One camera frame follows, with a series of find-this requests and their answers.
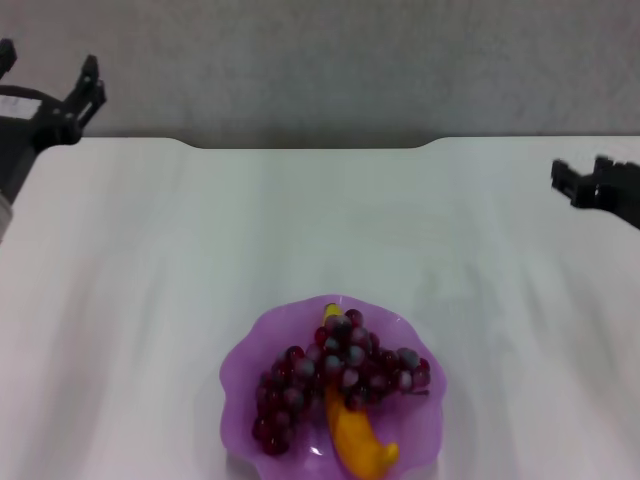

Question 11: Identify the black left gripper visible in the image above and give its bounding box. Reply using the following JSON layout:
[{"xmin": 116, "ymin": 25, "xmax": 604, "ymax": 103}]
[{"xmin": 0, "ymin": 38, "xmax": 108, "ymax": 201}]

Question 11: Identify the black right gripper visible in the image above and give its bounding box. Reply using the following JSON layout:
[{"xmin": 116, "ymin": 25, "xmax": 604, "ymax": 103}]
[{"xmin": 550, "ymin": 155, "xmax": 640, "ymax": 227}]

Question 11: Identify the dark red grape bunch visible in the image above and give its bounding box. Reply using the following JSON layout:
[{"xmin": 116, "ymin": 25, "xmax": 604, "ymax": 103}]
[{"xmin": 251, "ymin": 308, "xmax": 432, "ymax": 457}]

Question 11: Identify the yellow banana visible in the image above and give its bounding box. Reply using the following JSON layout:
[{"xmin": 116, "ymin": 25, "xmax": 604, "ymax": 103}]
[{"xmin": 322, "ymin": 303, "xmax": 401, "ymax": 479}]

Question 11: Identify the purple wavy-edged plastic plate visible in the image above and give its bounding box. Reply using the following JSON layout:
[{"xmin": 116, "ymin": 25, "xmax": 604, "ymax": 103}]
[{"xmin": 218, "ymin": 293, "xmax": 448, "ymax": 480}]

